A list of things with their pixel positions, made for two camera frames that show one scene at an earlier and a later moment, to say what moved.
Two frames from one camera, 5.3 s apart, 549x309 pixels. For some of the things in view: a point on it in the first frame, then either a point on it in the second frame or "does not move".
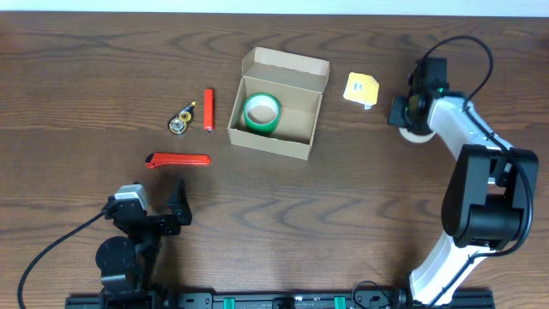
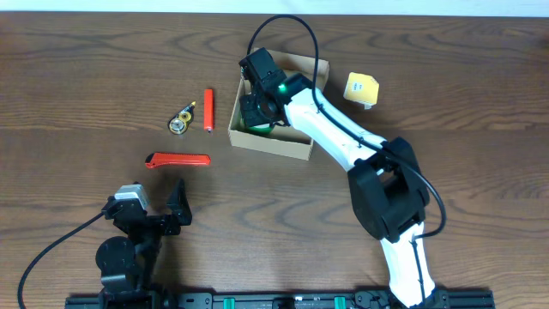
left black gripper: (178, 207) does not move
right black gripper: (395, 115) to (248, 115)
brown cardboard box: (298, 83) does not move
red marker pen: (208, 110) does not move
